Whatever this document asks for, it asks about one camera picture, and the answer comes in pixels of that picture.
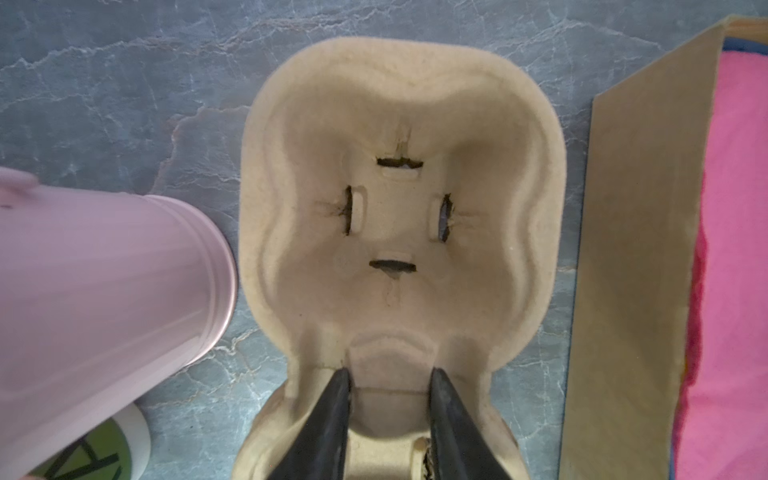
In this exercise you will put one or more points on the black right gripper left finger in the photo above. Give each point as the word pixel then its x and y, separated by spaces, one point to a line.
pixel 319 450

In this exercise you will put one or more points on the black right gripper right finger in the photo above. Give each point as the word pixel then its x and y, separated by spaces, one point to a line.
pixel 458 450

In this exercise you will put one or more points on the paper cups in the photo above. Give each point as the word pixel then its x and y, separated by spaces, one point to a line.
pixel 118 449

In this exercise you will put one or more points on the brown pulp cup carrier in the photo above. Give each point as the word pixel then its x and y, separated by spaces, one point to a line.
pixel 400 211

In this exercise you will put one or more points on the pink straw holder cup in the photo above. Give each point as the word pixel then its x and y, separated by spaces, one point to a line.
pixel 103 296

